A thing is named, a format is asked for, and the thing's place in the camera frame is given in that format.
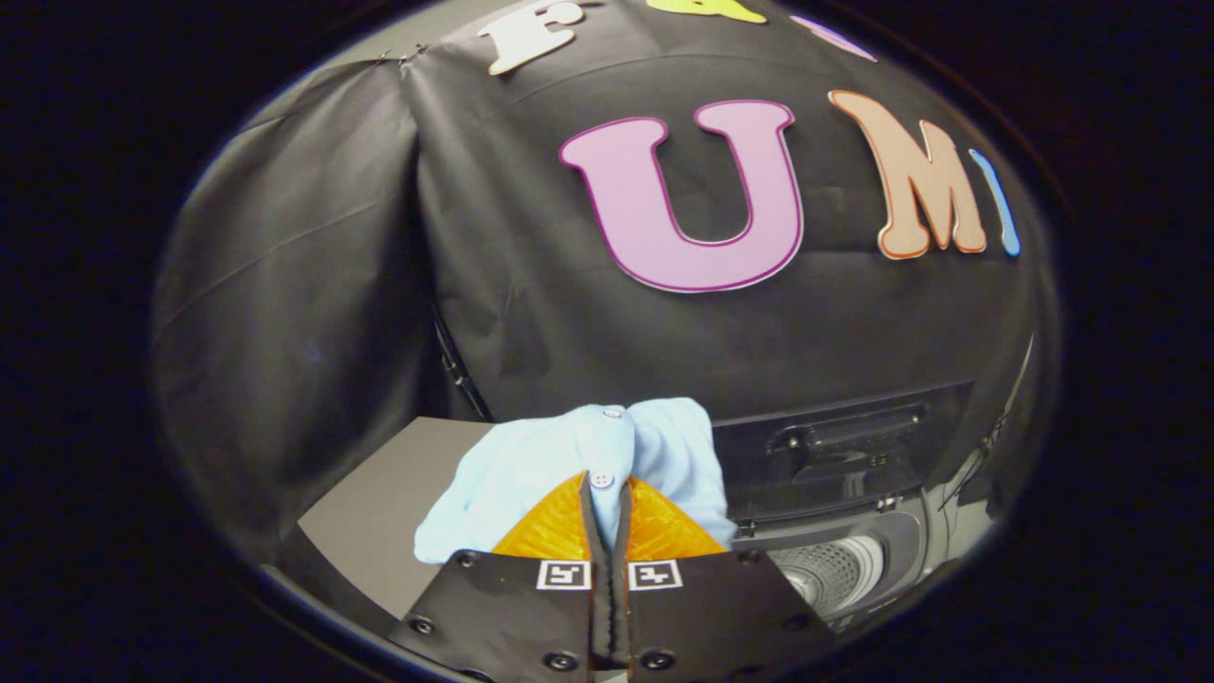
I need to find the black backdrop cloth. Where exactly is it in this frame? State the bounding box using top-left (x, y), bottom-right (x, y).
top-left (152, 0), bottom-right (1054, 570)

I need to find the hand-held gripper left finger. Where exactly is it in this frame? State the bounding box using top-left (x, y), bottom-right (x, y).
top-left (387, 471), bottom-right (613, 682)

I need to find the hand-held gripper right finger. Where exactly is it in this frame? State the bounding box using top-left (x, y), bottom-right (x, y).
top-left (612, 474), bottom-right (837, 682)

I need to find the light blue shirt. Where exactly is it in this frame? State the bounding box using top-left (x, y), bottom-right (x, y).
top-left (414, 397), bottom-right (739, 565)

